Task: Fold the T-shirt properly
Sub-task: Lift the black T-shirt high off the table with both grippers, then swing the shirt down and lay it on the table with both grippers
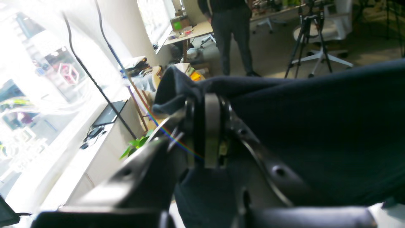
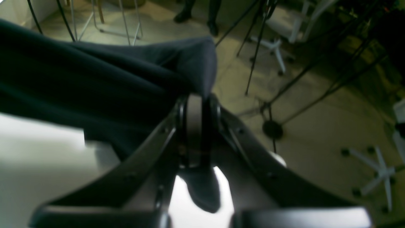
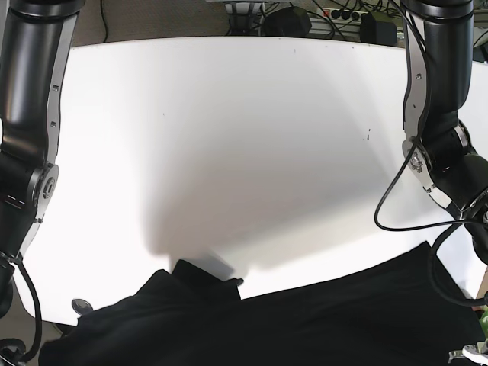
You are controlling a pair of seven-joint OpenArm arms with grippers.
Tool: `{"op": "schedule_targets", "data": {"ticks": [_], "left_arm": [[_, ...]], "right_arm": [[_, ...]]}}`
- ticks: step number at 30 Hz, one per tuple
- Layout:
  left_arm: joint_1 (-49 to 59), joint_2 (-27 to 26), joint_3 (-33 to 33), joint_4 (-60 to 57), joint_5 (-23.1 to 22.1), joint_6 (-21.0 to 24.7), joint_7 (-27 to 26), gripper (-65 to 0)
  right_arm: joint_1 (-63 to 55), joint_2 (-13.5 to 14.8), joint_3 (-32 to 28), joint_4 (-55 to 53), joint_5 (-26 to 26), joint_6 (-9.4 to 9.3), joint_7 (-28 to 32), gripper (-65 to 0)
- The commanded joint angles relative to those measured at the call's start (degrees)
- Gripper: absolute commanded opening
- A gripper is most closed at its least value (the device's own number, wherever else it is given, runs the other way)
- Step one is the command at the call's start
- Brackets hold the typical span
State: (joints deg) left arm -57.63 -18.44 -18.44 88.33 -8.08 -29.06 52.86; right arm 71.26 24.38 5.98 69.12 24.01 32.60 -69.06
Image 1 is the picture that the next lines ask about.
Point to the green potted plant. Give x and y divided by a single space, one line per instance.
134 145

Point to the black laptop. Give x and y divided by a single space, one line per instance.
108 115

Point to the white office chair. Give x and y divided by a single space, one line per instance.
337 26

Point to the black T-shirt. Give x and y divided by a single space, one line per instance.
343 133

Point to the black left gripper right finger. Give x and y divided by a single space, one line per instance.
268 193

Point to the person in dark clothes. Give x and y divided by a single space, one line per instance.
230 19

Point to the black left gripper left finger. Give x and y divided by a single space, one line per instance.
139 194

